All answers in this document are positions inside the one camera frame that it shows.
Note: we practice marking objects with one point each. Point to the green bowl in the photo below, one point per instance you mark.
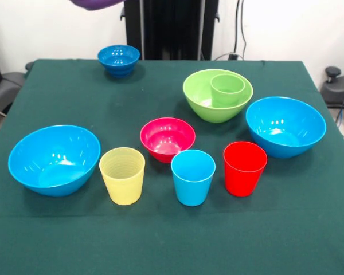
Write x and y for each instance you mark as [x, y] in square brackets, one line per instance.
[215, 113]

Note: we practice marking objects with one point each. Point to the small dark blue bowl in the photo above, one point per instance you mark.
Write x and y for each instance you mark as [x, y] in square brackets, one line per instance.
[119, 60]

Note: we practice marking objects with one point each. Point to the large light blue bowl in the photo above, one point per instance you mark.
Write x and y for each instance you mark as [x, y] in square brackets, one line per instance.
[54, 160]
[285, 129]

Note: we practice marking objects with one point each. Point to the purple bowl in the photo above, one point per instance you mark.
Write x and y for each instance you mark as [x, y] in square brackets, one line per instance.
[97, 4]

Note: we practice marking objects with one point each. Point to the pink bowl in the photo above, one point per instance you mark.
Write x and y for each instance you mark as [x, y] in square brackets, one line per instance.
[166, 137]

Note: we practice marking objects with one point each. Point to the light blue cup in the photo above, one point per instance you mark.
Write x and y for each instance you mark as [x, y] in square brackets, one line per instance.
[192, 186]

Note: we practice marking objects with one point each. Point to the yellow cup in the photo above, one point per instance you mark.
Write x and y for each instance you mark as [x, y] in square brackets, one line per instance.
[123, 183]

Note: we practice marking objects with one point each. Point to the red cup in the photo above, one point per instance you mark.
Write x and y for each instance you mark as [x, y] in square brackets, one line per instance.
[242, 174]

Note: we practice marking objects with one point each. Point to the dark green tablecloth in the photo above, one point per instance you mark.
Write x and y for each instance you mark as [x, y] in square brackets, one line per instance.
[172, 237]

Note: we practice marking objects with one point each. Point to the grey pedestal foot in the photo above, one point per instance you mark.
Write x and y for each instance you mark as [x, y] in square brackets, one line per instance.
[5, 88]
[338, 88]

